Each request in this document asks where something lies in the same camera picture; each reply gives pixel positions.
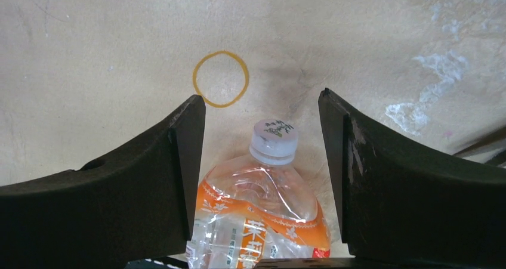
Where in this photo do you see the orange drink bottle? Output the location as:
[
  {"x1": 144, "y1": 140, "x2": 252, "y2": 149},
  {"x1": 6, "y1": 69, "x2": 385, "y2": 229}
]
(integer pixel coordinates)
[{"x1": 186, "y1": 119, "x2": 331, "y2": 268}]

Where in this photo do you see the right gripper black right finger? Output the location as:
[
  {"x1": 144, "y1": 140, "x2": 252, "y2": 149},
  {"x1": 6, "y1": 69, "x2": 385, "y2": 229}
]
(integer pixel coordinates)
[{"x1": 318, "y1": 89, "x2": 505, "y2": 268}]

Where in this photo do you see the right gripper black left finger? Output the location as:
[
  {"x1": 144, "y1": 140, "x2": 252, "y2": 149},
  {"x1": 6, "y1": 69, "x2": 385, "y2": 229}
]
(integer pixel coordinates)
[{"x1": 1, "y1": 95, "x2": 206, "y2": 268}]

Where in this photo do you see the rubber band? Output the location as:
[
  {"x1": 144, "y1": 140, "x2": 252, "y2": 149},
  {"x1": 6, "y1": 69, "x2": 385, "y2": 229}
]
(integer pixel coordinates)
[{"x1": 192, "y1": 50, "x2": 250, "y2": 109}]

